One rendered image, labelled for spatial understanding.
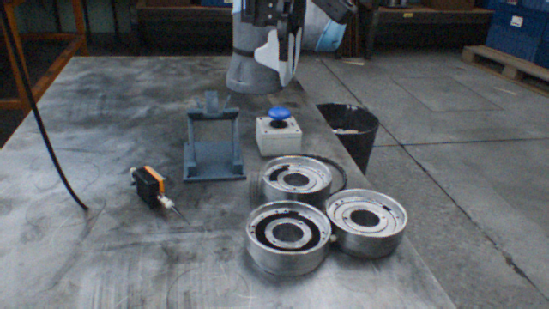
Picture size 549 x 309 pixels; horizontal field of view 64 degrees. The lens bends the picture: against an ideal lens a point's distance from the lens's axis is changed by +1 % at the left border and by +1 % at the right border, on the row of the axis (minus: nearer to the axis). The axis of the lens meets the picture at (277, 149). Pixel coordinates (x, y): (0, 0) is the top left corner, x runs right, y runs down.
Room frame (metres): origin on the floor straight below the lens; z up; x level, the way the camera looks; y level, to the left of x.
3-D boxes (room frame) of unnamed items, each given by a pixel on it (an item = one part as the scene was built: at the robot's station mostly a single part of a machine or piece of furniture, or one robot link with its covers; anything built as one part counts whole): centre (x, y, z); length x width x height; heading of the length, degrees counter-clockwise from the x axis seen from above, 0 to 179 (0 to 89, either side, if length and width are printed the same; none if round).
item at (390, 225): (0.47, -0.12, 0.82); 0.08 x 0.08 x 0.02
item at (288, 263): (0.43, -0.02, 0.82); 0.10 x 0.10 x 0.04
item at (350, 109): (1.74, -0.26, 0.21); 0.34 x 0.34 x 0.43
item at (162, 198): (0.51, 0.17, 0.82); 0.17 x 0.02 x 0.04; 42
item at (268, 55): (0.67, 0.02, 0.98); 0.06 x 0.03 x 0.09; 71
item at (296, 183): (0.56, -0.03, 0.82); 0.10 x 0.10 x 0.04
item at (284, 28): (0.65, 0.00, 1.03); 0.05 x 0.02 x 0.09; 161
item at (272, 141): (0.72, 0.00, 0.82); 0.08 x 0.07 x 0.05; 12
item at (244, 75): (1.05, 0.06, 0.85); 0.15 x 0.15 x 0.10
